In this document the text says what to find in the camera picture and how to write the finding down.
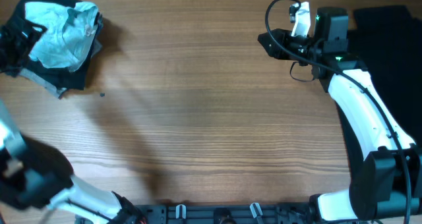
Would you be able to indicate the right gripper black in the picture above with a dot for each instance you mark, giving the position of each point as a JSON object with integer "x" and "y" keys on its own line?
{"x": 282, "y": 37}

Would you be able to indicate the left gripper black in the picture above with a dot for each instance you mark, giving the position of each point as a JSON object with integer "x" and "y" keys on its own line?
{"x": 23, "y": 45}

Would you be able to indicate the light blue t-shirt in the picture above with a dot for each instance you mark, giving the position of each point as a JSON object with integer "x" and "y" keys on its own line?
{"x": 69, "y": 36}

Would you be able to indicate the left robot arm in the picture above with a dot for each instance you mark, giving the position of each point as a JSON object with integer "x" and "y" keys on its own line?
{"x": 35, "y": 175}

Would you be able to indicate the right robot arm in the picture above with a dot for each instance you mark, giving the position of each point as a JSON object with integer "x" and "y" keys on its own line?
{"x": 385, "y": 161}

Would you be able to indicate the folded grey garment under stack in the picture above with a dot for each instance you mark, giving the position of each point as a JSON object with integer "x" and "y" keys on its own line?
{"x": 58, "y": 82}

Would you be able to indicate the black garment on right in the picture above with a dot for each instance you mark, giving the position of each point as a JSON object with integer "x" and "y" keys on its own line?
{"x": 388, "y": 40}

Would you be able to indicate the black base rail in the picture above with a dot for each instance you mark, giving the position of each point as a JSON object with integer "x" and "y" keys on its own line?
{"x": 283, "y": 213}

